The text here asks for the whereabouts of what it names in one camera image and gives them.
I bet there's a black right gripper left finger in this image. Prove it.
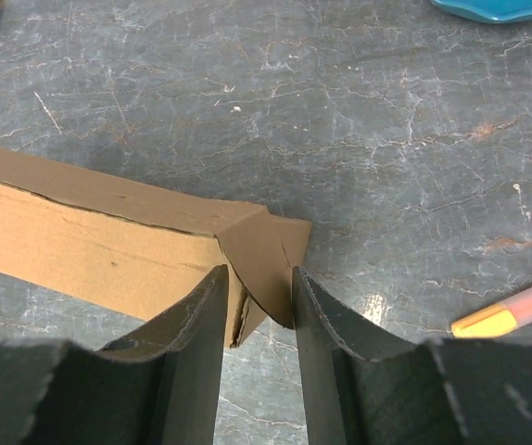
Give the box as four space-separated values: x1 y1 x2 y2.
0 265 229 444

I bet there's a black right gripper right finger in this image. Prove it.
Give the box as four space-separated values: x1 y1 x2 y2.
292 267 532 444

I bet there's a peach highlighter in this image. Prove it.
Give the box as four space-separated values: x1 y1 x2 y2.
450 287 532 338

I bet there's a blue dotted plate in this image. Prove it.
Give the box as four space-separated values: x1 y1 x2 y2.
431 0 532 24

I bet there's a brown cardboard box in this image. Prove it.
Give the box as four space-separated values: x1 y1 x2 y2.
0 147 311 348

